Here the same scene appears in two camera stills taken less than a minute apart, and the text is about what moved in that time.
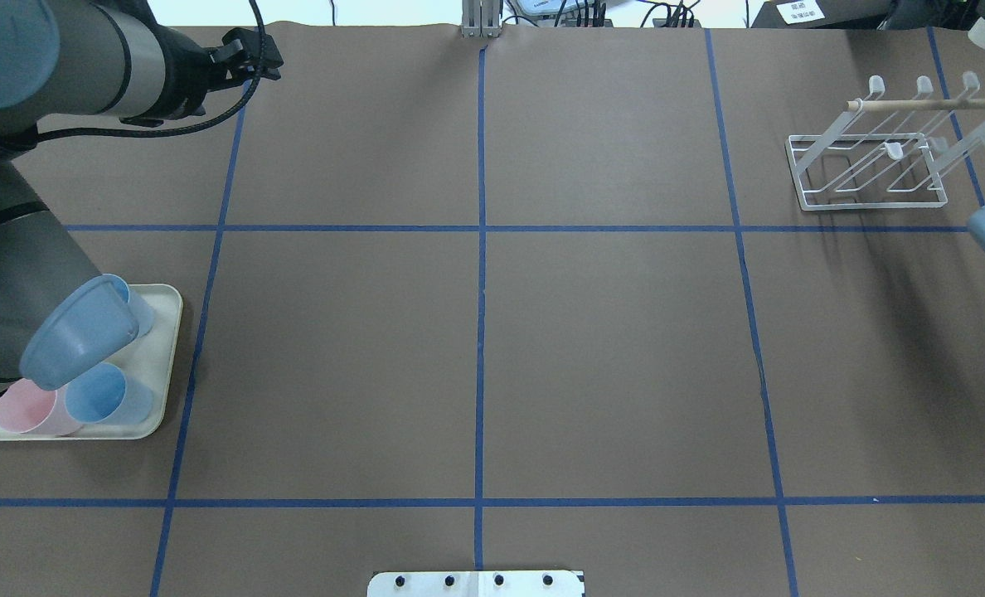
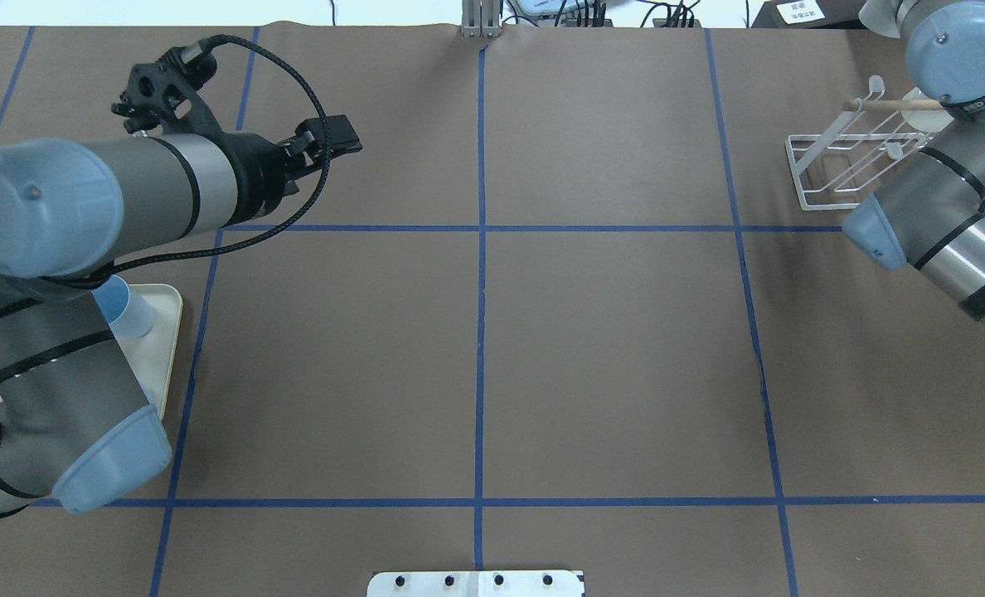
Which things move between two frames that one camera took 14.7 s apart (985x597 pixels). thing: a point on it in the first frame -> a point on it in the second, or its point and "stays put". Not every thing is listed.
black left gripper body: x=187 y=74 -> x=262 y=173
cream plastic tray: x=150 y=357 stays put
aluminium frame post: x=480 y=18 stays put
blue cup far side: x=143 y=312 stays put
